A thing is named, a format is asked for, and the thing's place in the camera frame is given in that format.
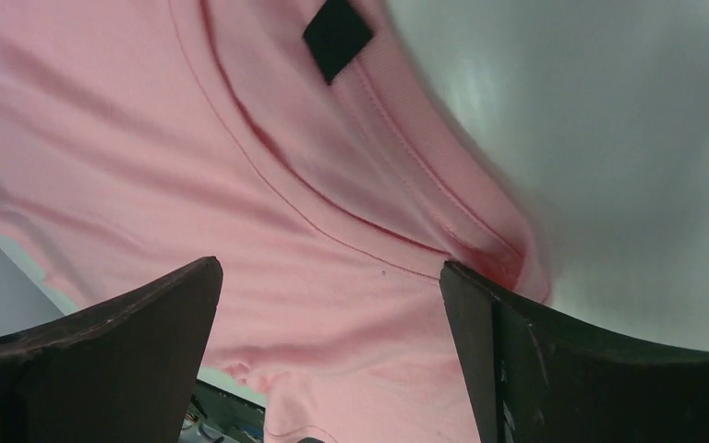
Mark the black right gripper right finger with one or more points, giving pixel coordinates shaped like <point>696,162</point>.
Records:
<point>534,374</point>

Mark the pink t-shirt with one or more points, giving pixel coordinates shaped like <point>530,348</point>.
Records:
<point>136,136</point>

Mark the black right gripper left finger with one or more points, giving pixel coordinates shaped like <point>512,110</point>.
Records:
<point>120,371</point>

